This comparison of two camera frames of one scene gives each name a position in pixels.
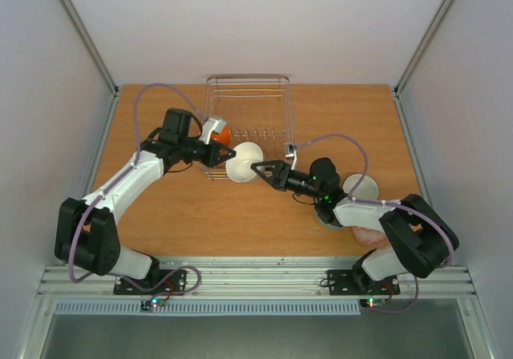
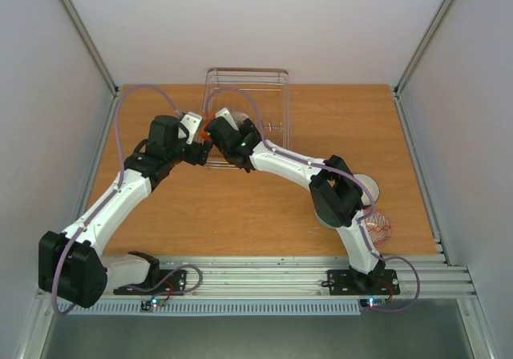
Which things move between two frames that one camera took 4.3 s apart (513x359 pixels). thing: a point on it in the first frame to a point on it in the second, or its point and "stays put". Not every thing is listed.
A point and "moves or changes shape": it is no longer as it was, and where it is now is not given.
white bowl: [238, 167] to [240, 117]
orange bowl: [224, 136] moves or changes shape
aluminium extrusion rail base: [256, 278] stays put
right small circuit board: [373, 303] stays put
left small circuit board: [153, 304] stays put
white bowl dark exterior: [366, 189] stays put
